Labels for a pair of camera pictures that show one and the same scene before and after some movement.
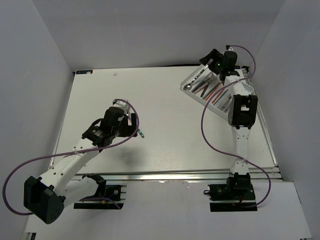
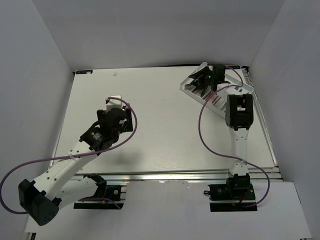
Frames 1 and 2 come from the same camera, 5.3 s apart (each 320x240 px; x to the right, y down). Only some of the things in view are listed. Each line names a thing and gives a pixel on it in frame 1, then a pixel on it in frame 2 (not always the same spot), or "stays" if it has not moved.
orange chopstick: [211, 94] stays
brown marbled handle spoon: [188, 86] stays
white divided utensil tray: [207, 88] stays
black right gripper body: [217, 65] to [206, 79]
